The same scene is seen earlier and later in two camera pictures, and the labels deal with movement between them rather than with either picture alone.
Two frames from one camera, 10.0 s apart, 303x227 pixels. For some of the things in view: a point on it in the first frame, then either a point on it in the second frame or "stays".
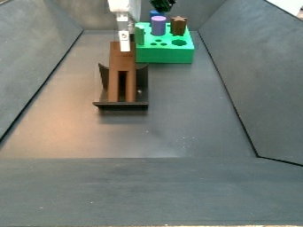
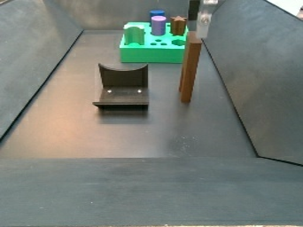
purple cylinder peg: (159, 25) stays
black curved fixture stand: (121, 105) stays
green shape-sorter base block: (165, 48) stays
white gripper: (126, 9) → (203, 19)
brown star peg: (177, 26) stays
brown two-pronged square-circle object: (121, 61) → (189, 67)
